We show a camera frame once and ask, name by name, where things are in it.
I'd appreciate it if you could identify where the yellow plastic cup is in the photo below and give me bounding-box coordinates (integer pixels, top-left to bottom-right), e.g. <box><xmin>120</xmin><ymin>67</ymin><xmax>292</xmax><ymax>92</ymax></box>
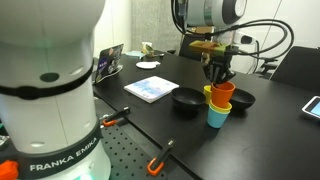
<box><xmin>208</xmin><ymin>99</ymin><xmax>233</xmax><ymax>115</ymax></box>
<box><xmin>203</xmin><ymin>84</ymin><xmax>214</xmax><ymax>106</ymax></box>

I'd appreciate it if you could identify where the white round paper plate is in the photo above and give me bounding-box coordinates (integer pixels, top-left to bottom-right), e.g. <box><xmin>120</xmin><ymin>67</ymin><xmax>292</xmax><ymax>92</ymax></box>
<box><xmin>135</xmin><ymin>60</ymin><xmax>161</xmax><ymax>70</ymax></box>

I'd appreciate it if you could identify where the black clamp with orange grip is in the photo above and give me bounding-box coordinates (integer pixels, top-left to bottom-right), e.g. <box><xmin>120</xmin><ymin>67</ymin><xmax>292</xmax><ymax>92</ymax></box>
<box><xmin>146</xmin><ymin>138</ymin><xmax>177</xmax><ymax>177</ymax></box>
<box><xmin>100</xmin><ymin>106</ymin><xmax>131</xmax><ymax>128</ymax></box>

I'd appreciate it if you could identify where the blue plastic cup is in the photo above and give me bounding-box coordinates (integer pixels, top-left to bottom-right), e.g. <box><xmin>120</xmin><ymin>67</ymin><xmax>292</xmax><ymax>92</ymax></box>
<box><xmin>206</xmin><ymin>105</ymin><xmax>230</xmax><ymax>129</ymax></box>

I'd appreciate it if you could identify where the tablet with lit screen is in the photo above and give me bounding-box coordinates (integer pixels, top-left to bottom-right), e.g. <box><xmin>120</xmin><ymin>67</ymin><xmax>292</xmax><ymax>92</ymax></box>
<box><xmin>301</xmin><ymin>95</ymin><xmax>320</xmax><ymax>119</ymax></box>

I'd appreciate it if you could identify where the white and blue book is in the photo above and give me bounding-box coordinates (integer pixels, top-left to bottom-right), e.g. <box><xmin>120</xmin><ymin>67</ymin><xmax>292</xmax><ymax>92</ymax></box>
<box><xmin>123</xmin><ymin>75</ymin><xmax>180</xmax><ymax>104</ymax></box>

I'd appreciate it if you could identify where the orange plastic cup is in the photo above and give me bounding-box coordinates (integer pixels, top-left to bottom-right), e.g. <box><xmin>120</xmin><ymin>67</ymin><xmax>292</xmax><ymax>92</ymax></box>
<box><xmin>210</xmin><ymin>81</ymin><xmax>236</xmax><ymax>109</ymax></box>

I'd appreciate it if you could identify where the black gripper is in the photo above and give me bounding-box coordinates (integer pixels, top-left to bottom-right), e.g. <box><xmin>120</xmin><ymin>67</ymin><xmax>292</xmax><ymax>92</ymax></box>
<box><xmin>202</xmin><ymin>54</ymin><xmax>236</xmax><ymax>85</ymax></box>

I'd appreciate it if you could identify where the small black bowl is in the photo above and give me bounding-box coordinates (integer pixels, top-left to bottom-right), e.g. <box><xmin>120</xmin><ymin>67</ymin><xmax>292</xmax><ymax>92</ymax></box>
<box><xmin>229</xmin><ymin>88</ymin><xmax>257</xmax><ymax>111</ymax></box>

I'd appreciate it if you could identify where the large black bowl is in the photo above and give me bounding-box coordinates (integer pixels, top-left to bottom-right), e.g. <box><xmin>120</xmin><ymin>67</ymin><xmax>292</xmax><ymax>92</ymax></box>
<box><xmin>170</xmin><ymin>87</ymin><xmax>207</xmax><ymax>111</ymax></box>

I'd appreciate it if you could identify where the laptop computer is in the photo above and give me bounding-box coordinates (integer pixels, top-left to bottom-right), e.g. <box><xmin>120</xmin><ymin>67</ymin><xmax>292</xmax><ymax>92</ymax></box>
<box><xmin>94</xmin><ymin>43</ymin><xmax>125</xmax><ymax>85</ymax></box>

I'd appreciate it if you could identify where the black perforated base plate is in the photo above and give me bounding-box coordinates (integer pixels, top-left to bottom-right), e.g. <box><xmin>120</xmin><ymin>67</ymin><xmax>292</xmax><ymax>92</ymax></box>
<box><xmin>96</xmin><ymin>96</ymin><xmax>201</xmax><ymax>180</ymax></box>

